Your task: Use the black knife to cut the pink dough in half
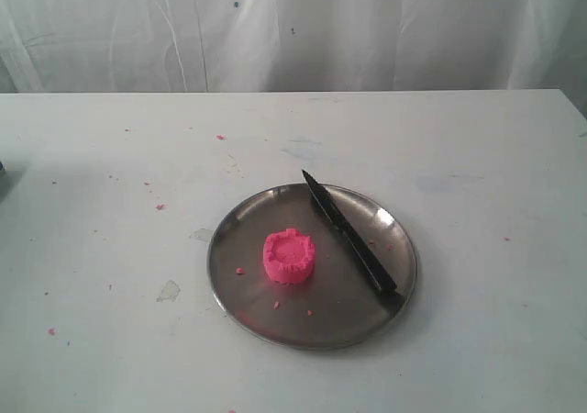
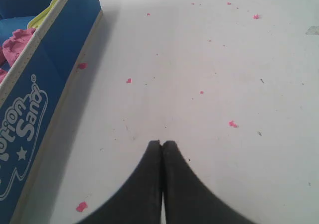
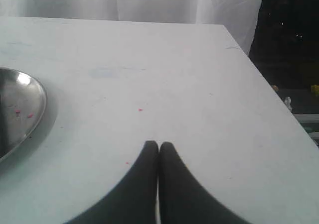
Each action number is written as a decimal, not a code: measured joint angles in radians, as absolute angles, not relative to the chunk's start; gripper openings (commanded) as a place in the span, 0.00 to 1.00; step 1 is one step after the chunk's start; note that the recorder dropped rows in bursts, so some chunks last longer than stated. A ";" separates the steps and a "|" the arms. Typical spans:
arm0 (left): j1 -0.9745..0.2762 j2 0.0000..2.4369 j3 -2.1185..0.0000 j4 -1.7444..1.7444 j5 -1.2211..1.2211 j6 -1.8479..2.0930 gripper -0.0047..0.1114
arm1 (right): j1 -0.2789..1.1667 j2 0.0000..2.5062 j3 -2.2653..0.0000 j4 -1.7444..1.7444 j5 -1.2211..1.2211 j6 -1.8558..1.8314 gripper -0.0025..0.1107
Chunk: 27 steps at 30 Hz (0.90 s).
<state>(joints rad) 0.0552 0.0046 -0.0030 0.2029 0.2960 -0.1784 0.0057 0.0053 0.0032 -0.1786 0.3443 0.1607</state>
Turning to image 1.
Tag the pink clay lump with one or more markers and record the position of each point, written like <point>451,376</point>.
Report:
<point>288,257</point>

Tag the black kitchen knife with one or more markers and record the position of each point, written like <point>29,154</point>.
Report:
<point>380,280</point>

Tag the round steel plate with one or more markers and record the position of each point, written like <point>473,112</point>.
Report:
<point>335,306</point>

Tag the white backdrop sheet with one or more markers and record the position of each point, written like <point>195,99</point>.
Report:
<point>292,45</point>

